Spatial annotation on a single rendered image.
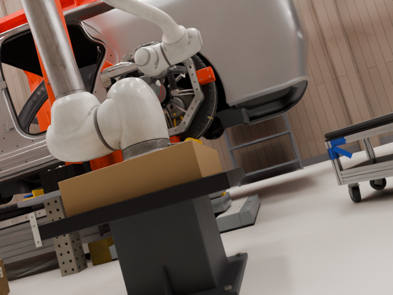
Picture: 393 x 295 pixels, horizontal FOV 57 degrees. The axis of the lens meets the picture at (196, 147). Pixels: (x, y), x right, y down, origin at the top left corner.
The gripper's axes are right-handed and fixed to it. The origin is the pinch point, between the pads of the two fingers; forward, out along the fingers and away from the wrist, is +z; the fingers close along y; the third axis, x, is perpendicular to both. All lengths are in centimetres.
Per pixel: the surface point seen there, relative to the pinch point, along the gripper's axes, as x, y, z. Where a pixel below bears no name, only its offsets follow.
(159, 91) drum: -0.7, -10.6, 12.2
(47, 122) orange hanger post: 89, -259, 292
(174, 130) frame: -22.5, -10.9, 21.1
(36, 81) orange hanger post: 152, -259, 291
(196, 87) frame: -3.3, 8.0, 20.8
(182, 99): 6, -14, 80
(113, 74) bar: 13.1, -29.9, 1.8
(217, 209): -72, 0, 23
